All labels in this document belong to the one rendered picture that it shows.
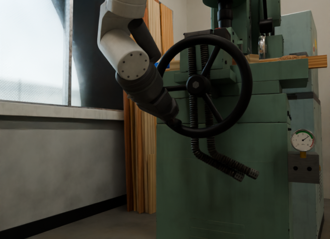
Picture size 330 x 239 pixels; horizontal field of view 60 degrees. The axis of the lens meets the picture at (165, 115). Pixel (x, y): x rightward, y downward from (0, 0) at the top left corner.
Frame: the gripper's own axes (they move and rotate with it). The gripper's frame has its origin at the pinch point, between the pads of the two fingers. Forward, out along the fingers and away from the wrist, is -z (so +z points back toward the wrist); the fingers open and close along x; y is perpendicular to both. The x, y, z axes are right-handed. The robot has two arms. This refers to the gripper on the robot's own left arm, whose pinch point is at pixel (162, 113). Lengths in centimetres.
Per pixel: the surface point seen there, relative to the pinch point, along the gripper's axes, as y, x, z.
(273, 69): 33.6, 12.9, -14.6
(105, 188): -30, -115, -145
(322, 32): 221, -36, -181
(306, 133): 18.9, 29.0, -18.9
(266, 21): 64, -6, -26
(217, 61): 24.3, 0.5, -5.6
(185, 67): 19.4, -8.5, -6.1
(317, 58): 50, 20, -25
